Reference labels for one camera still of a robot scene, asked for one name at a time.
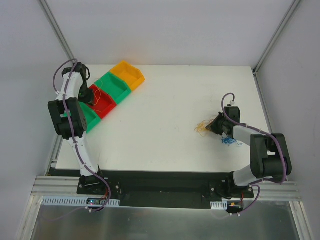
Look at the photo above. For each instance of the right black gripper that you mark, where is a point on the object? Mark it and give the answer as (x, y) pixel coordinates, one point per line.
(217, 124)

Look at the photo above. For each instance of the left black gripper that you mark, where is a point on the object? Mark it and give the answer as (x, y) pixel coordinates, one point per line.
(86, 96)

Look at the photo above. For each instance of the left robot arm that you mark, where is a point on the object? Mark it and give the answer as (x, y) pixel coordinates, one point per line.
(70, 122)

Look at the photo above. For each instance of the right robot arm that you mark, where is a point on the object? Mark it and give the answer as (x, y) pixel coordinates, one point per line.
(269, 158)

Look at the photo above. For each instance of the red plastic bin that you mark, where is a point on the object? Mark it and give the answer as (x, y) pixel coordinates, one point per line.
(103, 102)

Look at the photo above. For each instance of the green plastic bin lower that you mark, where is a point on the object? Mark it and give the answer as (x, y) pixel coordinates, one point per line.
(92, 119)

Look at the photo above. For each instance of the green plastic bin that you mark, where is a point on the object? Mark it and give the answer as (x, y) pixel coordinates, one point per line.
(92, 119)
(113, 86)

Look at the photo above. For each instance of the green plastic bin upper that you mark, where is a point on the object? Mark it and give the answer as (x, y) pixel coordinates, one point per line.
(113, 86)

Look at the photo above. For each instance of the orange plastic bin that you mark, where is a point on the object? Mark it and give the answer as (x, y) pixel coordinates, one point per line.
(131, 75)

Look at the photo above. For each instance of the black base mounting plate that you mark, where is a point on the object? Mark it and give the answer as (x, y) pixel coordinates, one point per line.
(151, 189)

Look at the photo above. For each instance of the right aluminium frame post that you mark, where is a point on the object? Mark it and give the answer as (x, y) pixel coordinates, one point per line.
(289, 14)

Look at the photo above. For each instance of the aluminium frame post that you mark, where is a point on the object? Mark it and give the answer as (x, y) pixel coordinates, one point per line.
(57, 30)
(289, 14)

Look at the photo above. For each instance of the left aluminium frame post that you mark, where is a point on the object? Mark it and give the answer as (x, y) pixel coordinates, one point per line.
(57, 30)

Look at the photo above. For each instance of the right white cable duct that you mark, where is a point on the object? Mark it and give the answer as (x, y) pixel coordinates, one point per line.
(219, 205)

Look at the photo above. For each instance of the white cable duct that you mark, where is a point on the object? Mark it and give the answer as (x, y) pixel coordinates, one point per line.
(219, 205)
(67, 201)

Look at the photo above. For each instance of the left white cable duct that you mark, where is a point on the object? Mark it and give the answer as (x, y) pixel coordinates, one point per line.
(67, 201)

